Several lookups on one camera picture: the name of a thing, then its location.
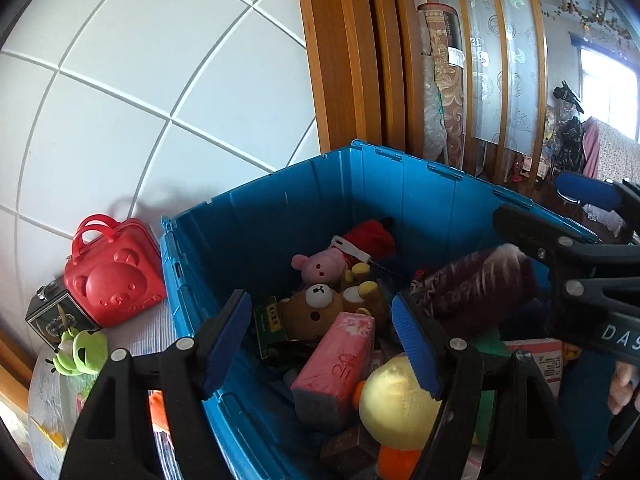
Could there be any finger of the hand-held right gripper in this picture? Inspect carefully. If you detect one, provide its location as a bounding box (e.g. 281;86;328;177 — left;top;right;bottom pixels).
492;204;640;283
556;170;640;243

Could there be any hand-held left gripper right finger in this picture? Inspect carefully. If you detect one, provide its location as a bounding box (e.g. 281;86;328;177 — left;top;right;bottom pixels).
391;292;583;480

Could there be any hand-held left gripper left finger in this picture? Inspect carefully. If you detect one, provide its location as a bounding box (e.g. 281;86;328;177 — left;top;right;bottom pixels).
59;289;252;480

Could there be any maroon cloth pouch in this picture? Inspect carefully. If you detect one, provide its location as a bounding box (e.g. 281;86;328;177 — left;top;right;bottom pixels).
410;242;538;318

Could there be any pink tissue pack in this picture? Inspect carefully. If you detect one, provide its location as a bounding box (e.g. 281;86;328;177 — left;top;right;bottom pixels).
291;311;376;428

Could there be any pink pig plush orange dress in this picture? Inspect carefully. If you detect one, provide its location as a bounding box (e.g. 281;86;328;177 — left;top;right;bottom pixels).
148;389;168;433

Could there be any brown teddy bear plush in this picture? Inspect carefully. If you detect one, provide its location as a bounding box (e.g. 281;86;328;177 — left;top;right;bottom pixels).
277;263;391;341

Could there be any blue bottle brush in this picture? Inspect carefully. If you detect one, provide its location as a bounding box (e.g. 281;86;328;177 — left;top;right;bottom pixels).
331;235;421;283

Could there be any blue plastic crate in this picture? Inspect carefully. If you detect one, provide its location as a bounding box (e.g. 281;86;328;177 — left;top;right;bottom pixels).
160;140;608;480

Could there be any round desktop with striped cloth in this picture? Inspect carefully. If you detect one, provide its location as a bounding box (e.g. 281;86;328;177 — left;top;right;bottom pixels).
27;300;236;480

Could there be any person's right hand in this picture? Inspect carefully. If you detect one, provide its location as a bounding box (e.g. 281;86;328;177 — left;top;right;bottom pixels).
607;360;640;413

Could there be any floral hanging cloth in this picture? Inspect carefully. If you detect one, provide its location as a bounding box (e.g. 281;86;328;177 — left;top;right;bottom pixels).
582;117;640;181

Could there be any green packet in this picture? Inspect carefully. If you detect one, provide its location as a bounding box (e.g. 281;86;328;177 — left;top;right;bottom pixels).
253;299;287;361

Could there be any yellow duck plush toy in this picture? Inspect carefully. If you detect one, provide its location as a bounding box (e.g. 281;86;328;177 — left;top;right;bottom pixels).
352;355;443;480

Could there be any black hanging bag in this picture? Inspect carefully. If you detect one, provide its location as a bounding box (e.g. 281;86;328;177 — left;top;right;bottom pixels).
552;80;586;176

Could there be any pink and white box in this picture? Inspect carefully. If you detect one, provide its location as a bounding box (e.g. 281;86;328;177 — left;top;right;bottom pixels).
504;339;565;398

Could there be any green fabric item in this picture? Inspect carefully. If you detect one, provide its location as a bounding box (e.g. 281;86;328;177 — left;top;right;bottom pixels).
470;330;511;448

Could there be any bright window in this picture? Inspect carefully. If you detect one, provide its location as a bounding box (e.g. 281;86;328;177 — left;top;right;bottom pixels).
570;32;640;141

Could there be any red plush toy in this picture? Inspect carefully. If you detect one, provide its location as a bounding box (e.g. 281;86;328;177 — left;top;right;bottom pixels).
342;217;396;261

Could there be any dark brown box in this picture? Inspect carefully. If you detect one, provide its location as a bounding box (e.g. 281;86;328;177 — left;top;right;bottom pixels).
320;425;381;478

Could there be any pink bear plush toy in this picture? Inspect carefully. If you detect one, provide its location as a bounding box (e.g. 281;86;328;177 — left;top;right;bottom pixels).
291;247;351;286

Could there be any red bear-face carry case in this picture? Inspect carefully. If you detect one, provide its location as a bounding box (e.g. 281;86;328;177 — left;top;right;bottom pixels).
65;213;167;328

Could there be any patterned frosted glass door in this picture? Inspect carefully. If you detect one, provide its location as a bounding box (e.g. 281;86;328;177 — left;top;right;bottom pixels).
425;0;551;181

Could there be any rolled patterned carpet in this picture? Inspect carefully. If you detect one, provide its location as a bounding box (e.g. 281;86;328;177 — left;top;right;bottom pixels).
416;2;468;168

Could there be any black box with metal clasp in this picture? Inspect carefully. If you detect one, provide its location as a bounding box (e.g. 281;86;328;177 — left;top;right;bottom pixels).
26;281;93;353

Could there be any curved wooden door frame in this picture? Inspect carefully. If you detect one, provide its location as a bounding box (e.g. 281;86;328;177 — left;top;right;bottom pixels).
0;310;33;401

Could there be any wooden sliding door frame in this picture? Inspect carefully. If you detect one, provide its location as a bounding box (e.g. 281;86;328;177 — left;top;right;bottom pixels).
294;0;426;161

